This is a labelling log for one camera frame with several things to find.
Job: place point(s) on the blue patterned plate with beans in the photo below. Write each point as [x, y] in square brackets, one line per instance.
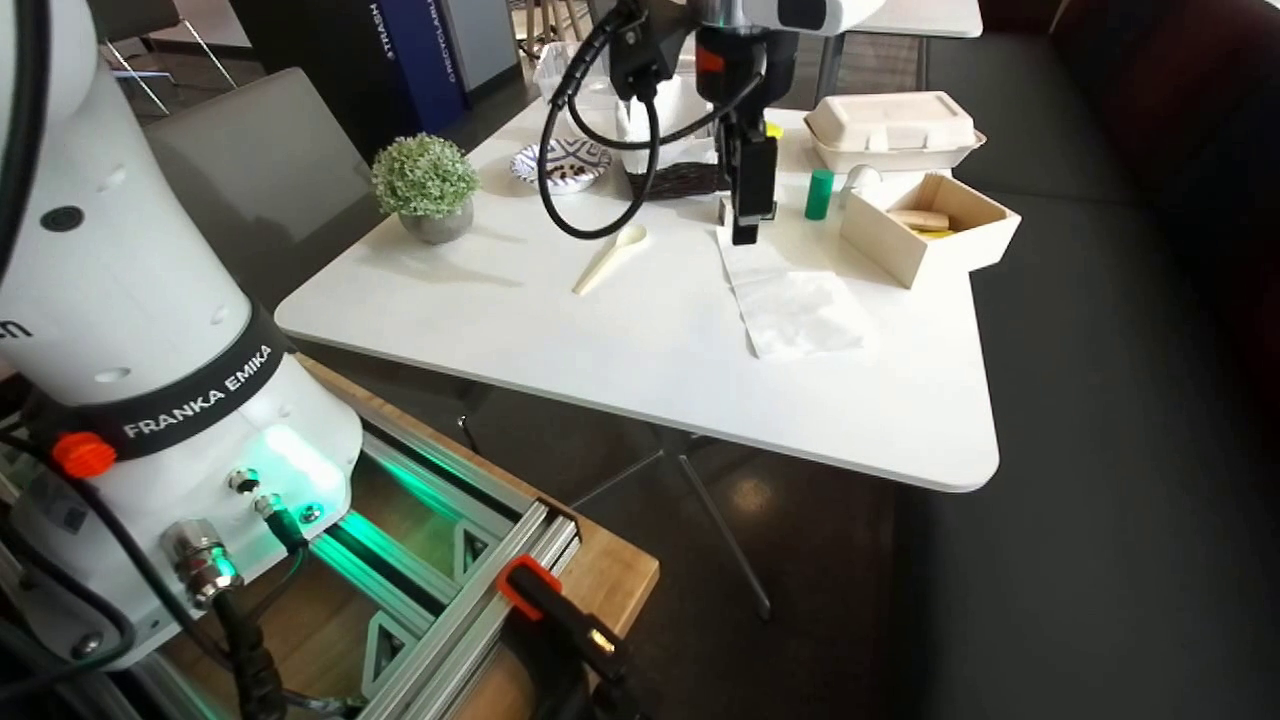
[571, 160]

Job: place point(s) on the orange black clamp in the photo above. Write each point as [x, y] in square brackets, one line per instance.
[541, 584]

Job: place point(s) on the blue standing panel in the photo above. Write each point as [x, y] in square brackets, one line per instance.
[427, 60]

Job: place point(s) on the white paper towel sheet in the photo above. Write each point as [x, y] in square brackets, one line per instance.
[792, 305]

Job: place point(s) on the green cylinder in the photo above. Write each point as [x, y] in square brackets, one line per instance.
[822, 195]

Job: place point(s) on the dark bench seat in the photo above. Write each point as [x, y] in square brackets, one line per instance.
[1132, 335]

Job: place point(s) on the white side table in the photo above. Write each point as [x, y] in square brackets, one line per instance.
[922, 13]

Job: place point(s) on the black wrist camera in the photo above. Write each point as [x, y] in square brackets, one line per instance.
[655, 45]

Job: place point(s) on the wooden base board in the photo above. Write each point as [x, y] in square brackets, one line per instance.
[620, 572]

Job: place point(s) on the clear plastic bin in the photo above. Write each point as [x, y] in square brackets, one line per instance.
[565, 82]

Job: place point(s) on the light wooden box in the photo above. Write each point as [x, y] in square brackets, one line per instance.
[933, 254]

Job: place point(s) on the aluminium profile frame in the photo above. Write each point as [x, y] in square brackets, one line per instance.
[442, 584]

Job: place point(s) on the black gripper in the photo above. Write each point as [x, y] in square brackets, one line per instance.
[751, 167]

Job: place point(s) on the round green potted plant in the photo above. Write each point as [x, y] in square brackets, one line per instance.
[427, 180]

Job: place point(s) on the white styrofoam clamshell container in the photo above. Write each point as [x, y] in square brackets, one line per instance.
[893, 126]

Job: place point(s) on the wooden block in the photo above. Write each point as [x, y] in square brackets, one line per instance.
[922, 217]

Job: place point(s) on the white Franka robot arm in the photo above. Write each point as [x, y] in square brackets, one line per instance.
[120, 264]

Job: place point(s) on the metal table legs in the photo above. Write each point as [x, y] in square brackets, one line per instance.
[722, 522]

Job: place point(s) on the grey chair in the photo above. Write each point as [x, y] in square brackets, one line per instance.
[254, 145]

